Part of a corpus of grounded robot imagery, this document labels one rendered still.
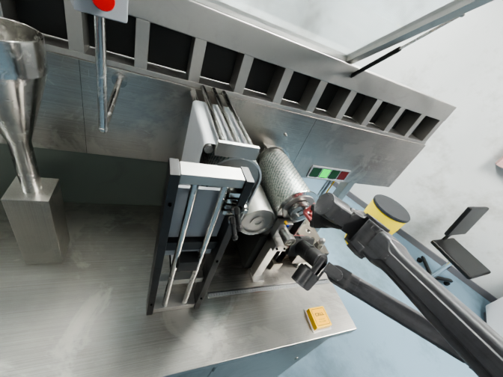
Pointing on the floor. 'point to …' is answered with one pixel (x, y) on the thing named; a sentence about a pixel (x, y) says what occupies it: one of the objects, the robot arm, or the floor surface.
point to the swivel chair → (455, 253)
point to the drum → (388, 212)
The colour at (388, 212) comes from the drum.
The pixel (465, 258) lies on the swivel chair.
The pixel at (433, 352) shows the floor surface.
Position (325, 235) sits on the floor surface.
